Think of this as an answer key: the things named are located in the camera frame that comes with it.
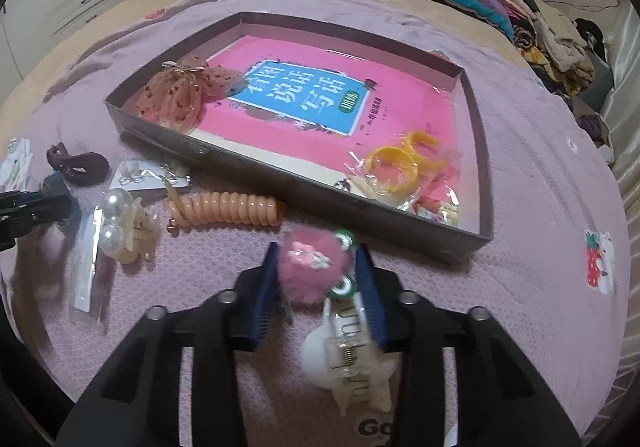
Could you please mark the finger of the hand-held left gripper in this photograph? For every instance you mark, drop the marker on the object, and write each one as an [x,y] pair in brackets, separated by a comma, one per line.
[30,211]

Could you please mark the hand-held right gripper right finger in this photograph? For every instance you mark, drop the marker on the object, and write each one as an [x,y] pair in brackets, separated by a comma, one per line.
[372,302]

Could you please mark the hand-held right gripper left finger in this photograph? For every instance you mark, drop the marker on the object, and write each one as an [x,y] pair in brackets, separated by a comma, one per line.
[265,292]

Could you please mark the pink fluffy pompom hair clip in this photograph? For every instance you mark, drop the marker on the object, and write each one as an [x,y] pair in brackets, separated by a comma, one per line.
[305,272]

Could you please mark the white claw hair clip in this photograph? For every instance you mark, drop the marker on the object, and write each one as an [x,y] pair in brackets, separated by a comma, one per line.
[325,357]

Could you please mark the maroon claw hair clip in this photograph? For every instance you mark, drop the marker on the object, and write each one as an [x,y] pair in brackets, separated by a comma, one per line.
[90,167]

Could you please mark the pearl claw hair clip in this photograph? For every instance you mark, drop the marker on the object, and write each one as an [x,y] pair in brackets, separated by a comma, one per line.
[114,212]

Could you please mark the white earring card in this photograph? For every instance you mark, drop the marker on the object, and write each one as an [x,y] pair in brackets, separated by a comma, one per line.
[145,177]

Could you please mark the grey cardboard box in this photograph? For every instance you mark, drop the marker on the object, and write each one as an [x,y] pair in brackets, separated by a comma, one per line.
[250,168]

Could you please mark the yellow plastic bangle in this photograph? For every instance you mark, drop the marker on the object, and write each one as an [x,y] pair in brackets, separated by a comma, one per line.
[385,158]

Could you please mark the pink book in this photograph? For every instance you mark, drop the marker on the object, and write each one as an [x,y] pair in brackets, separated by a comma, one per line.
[310,142]

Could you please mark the orange plastic bangle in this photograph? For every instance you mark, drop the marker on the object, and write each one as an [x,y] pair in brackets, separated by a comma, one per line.
[422,137]

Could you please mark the lace bow hair clip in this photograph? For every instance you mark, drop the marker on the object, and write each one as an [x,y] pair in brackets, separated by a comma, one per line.
[170,97]

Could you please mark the pink printed blanket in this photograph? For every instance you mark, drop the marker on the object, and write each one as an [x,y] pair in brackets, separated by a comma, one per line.
[525,177]

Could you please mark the pile of clothes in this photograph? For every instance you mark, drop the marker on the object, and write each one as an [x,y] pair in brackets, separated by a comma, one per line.
[555,42]

